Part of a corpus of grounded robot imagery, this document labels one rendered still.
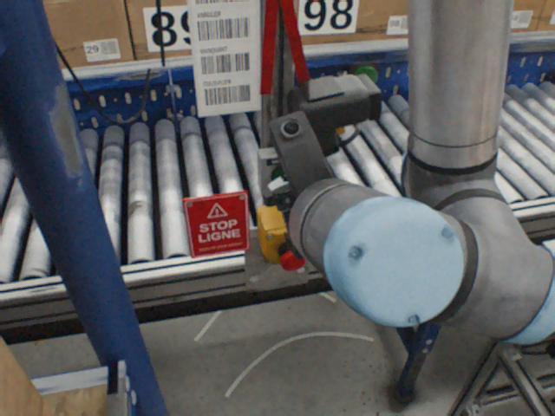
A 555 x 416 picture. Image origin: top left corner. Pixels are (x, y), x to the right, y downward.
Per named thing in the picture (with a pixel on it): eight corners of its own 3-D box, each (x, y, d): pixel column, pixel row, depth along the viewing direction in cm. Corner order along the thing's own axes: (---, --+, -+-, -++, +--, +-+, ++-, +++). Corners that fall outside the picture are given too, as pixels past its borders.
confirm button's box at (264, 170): (261, 197, 70) (260, 159, 65) (257, 185, 72) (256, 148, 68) (304, 191, 71) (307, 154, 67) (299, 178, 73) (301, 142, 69)
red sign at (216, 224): (191, 259, 78) (182, 200, 69) (191, 256, 78) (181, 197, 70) (284, 244, 80) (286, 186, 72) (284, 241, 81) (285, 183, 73)
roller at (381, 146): (424, 237, 94) (429, 218, 91) (341, 112, 133) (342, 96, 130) (446, 232, 95) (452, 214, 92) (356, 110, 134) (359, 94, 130)
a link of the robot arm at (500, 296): (544, 214, 43) (440, 175, 41) (606, 309, 35) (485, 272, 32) (484, 276, 49) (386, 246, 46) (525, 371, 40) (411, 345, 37)
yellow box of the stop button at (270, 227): (267, 274, 73) (267, 242, 68) (257, 237, 79) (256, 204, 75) (355, 259, 76) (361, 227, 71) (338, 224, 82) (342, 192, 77)
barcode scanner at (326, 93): (383, 152, 65) (385, 86, 58) (303, 172, 64) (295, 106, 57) (366, 128, 70) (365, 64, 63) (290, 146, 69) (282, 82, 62)
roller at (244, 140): (269, 263, 89) (269, 244, 86) (228, 124, 127) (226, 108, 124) (295, 258, 90) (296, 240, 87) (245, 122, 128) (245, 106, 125)
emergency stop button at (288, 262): (281, 276, 71) (281, 258, 68) (274, 256, 74) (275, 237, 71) (306, 272, 71) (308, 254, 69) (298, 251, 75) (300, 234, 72)
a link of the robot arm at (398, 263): (447, 348, 33) (324, 319, 31) (377, 290, 45) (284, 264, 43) (494, 228, 32) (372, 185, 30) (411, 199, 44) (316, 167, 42)
